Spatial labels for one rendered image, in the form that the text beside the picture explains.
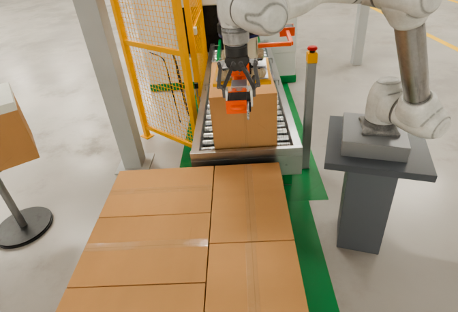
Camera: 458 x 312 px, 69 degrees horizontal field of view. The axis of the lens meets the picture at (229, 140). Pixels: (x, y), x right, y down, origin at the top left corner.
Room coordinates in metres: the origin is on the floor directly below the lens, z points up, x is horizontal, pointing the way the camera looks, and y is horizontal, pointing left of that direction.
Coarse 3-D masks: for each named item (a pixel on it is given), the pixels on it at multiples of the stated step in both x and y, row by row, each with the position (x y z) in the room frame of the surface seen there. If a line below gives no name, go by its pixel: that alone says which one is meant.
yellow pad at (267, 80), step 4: (260, 60) 1.73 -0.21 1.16; (264, 60) 1.77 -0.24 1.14; (268, 60) 1.79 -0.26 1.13; (268, 64) 1.72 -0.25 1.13; (264, 68) 1.65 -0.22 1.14; (268, 68) 1.66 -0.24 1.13; (268, 72) 1.61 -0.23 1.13; (268, 76) 1.55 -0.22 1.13; (260, 80) 1.51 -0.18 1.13; (264, 80) 1.51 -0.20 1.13; (268, 80) 1.50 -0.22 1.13; (260, 84) 1.50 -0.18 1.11
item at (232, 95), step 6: (228, 96) 1.08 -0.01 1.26; (234, 96) 1.08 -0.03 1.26; (240, 96) 1.08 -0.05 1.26; (246, 96) 1.07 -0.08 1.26; (228, 102) 1.04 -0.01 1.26; (234, 102) 1.04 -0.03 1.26; (240, 102) 1.04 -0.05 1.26; (246, 102) 1.04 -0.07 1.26; (228, 108) 1.04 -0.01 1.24; (246, 108) 1.04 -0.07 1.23
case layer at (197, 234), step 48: (144, 192) 1.44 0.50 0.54; (192, 192) 1.41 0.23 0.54; (240, 192) 1.37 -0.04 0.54; (96, 240) 1.12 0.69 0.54; (144, 240) 1.09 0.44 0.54; (192, 240) 1.06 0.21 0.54; (240, 240) 1.04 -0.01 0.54; (288, 240) 1.02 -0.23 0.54; (96, 288) 0.86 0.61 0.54; (144, 288) 0.84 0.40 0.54; (192, 288) 0.82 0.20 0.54; (240, 288) 0.80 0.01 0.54; (288, 288) 0.78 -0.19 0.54
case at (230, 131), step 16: (272, 80) 1.92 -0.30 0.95; (256, 96) 1.75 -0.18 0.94; (272, 96) 1.74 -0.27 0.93; (224, 112) 1.75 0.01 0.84; (256, 112) 1.75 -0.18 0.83; (272, 112) 1.74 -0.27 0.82; (224, 128) 1.75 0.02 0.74; (240, 128) 1.75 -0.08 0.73; (256, 128) 1.75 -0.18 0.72; (272, 128) 1.74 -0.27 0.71; (224, 144) 1.75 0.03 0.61; (240, 144) 1.75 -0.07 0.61; (256, 144) 1.75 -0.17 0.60; (272, 144) 1.74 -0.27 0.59
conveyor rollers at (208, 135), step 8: (216, 56) 3.71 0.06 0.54; (264, 56) 3.58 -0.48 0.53; (208, 112) 2.35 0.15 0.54; (280, 112) 2.24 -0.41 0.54; (208, 120) 2.26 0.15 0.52; (280, 120) 2.14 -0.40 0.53; (208, 128) 2.09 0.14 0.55; (280, 128) 2.06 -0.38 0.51; (208, 136) 1.99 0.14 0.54; (280, 136) 1.89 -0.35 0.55; (208, 144) 1.90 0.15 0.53; (280, 144) 1.80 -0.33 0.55; (288, 144) 1.79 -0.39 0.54
